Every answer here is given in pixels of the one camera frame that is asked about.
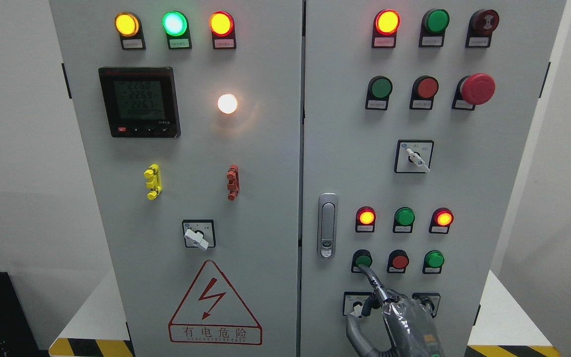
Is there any green start push button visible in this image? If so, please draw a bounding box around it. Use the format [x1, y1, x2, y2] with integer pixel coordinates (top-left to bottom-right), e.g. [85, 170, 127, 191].
[351, 249, 373, 273]

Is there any green push button upper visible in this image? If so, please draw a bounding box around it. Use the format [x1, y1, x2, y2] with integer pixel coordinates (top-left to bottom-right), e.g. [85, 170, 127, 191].
[365, 75, 394, 111]

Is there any red push button lower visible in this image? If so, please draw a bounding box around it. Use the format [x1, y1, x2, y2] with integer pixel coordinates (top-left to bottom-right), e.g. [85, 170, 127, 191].
[387, 249, 410, 274]

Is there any red push button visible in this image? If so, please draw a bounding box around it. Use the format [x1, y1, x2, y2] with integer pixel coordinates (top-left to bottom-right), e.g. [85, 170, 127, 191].
[387, 249, 410, 274]
[409, 75, 439, 110]

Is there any red push button upper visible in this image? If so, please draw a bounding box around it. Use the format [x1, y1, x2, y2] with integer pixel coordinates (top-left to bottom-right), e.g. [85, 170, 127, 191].
[409, 75, 439, 110]

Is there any green push button lower right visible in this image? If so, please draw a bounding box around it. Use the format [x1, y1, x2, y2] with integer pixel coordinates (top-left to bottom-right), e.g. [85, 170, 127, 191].
[422, 249, 446, 274]

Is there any red emergency stop button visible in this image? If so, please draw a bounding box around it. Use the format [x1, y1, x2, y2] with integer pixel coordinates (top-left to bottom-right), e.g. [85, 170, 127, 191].
[452, 73, 496, 111]

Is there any red terminal connector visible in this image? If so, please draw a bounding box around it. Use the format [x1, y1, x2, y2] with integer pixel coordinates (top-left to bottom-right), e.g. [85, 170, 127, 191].
[227, 164, 240, 201]

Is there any red indicator light lower left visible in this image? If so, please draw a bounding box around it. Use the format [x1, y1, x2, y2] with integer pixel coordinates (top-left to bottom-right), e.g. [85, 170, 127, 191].
[355, 206, 376, 233]

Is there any red indicator light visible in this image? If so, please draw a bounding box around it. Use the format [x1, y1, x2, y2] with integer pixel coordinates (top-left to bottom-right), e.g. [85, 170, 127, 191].
[429, 207, 454, 234]
[371, 9, 400, 48]
[209, 10, 236, 50]
[355, 206, 376, 233]

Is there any white indicator light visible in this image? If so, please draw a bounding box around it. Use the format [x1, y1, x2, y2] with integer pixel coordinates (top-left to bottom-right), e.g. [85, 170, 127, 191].
[216, 93, 238, 115]

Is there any grey left cabinet door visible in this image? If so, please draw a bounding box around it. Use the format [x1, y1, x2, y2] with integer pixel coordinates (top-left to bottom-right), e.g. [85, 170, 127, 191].
[50, 0, 303, 357]

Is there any grey cabinet door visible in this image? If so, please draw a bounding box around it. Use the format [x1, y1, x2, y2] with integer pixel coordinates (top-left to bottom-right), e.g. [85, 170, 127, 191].
[300, 0, 565, 357]
[50, 0, 303, 357]

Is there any green indicator light lower middle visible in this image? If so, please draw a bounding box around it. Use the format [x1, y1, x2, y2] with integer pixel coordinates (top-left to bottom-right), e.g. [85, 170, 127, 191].
[393, 206, 415, 233]

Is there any green indicator light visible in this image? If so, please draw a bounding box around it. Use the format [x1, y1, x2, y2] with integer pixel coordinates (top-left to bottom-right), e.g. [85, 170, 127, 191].
[162, 11, 192, 50]
[393, 206, 415, 233]

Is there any yellow terminal connector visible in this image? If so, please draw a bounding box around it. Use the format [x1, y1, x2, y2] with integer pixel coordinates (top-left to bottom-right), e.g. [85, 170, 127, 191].
[143, 163, 163, 200]

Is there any grey right cabinet door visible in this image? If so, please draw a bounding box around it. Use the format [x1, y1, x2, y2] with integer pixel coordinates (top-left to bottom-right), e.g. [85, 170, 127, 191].
[300, 0, 565, 357]

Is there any red electric hazard warning sticker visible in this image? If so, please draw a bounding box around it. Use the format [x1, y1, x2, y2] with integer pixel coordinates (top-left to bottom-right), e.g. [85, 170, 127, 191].
[168, 260, 263, 345]

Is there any red indicator light lower right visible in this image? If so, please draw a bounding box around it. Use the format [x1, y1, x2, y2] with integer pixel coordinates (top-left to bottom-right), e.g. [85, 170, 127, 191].
[429, 207, 454, 234]

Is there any black digital power meter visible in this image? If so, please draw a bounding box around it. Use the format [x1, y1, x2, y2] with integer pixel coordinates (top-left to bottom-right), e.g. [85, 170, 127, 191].
[98, 67, 181, 138]

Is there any red indicator light top left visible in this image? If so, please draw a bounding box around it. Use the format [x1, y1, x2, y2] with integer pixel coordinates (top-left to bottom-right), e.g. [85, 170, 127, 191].
[209, 10, 236, 50]

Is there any red indicator light top right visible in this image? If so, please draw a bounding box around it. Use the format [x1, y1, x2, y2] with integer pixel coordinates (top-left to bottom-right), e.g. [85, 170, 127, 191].
[371, 9, 400, 48]

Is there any green indicator light top left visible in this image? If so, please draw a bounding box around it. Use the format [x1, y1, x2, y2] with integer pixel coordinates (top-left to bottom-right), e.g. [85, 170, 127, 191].
[162, 11, 192, 50]

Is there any green lamp top right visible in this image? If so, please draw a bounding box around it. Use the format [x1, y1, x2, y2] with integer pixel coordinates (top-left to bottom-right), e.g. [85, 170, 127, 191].
[419, 8, 450, 48]

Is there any yellow indicator light top left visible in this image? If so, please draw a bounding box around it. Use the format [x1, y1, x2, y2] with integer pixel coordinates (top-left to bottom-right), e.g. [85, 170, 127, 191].
[114, 12, 146, 50]

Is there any dark red buzzer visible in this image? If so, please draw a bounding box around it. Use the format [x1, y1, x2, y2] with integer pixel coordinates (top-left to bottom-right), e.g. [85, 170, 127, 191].
[465, 9, 500, 48]

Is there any white platform with hazard stripes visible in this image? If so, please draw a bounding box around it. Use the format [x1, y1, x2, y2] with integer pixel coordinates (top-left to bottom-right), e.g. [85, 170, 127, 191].
[48, 271, 560, 357]

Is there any silver door handle lock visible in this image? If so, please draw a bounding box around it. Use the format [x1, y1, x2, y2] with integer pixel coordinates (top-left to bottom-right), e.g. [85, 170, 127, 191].
[317, 192, 338, 258]

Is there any left door selector switch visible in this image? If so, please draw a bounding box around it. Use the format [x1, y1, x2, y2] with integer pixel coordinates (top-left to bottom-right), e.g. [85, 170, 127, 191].
[181, 219, 216, 251]

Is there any upper right selector switch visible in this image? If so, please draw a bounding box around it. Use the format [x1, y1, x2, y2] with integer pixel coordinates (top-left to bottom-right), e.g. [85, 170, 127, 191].
[394, 139, 434, 174]

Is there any lower white selector switch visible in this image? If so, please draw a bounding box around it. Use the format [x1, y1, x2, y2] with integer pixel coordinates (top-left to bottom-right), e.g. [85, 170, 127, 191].
[343, 291, 373, 318]

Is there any black knob selector switch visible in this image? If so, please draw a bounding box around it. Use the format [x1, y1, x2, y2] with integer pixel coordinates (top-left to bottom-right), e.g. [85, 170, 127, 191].
[411, 292, 441, 318]

